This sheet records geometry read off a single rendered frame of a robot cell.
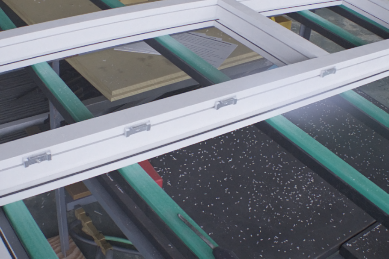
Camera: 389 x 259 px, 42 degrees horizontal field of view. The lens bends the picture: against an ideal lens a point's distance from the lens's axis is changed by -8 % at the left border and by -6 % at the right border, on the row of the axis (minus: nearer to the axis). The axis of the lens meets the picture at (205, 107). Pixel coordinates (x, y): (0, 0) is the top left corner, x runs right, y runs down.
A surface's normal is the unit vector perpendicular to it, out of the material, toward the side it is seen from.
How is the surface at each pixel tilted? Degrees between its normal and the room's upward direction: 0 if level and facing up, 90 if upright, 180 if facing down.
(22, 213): 0
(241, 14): 90
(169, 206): 0
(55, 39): 90
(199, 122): 90
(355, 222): 0
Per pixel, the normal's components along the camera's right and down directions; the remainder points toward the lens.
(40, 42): 0.59, 0.48
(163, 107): 0.11, -0.84
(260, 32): -0.79, 0.24
